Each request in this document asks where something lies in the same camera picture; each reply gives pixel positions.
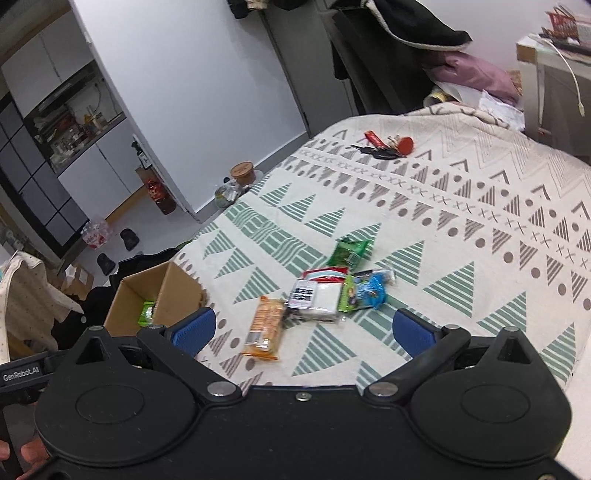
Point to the blue snack packet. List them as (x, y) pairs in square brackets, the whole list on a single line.
[(375, 290)]

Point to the white and black snack packet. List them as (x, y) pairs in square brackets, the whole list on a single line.
[(316, 300)]

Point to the hanging beige garment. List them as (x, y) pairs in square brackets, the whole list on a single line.
[(256, 3)]

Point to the cluttered kitchen counter items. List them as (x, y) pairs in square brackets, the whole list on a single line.
[(74, 129)]

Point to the brown cardboard box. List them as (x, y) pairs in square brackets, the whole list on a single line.
[(180, 290)]

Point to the brown paper bag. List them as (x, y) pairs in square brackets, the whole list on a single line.
[(144, 174)]

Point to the black spray bottle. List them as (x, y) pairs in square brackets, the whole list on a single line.
[(141, 154)]

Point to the person's left hand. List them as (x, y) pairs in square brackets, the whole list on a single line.
[(34, 452)]

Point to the red building model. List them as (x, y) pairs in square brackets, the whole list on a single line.
[(565, 25)]

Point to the orange biscuit packet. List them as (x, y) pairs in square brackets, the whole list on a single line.
[(265, 330)]

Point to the white lower kitchen cabinet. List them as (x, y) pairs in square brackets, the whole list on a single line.
[(111, 170)]

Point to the black framed glass door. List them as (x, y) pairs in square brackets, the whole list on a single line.
[(32, 184)]

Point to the small green snack packet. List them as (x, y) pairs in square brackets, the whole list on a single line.
[(347, 295)]

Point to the grey room door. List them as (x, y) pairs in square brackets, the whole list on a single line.
[(304, 69)]

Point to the dotted cream cloth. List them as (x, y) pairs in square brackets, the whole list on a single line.
[(27, 300)]

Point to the pink pillow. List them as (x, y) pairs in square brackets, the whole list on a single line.
[(475, 74)]

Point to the key bunch with red tags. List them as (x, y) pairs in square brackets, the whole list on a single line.
[(383, 145)]

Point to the dark green snack packet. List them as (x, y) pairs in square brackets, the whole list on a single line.
[(349, 251)]

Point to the dark bottle with red label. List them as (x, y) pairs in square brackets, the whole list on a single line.
[(160, 196)]

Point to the jar with wooden lid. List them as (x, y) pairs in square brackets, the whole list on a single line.
[(243, 172)]

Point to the white desk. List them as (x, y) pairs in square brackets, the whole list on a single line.
[(558, 101)]

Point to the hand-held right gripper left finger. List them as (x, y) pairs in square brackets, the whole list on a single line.
[(194, 330)]

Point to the black office chair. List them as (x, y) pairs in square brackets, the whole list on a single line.
[(369, 78)]

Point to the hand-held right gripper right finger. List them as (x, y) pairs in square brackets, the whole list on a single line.
[(413, 332)]

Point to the white crumpled paper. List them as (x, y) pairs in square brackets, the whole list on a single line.
[(503, 110)]

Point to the bright green snack packet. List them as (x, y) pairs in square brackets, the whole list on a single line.
[(147, 314)]

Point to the white kitchen cabinet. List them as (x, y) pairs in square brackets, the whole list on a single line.
[(46, 50), (111, 170)]

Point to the hanging black jacket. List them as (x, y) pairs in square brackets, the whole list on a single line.
[(238, 7)]

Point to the red and white snack packet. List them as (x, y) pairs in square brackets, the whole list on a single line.
[(325, 274)]

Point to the white upper kitchen cabinet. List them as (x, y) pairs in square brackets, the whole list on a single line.
[(46, 50)]

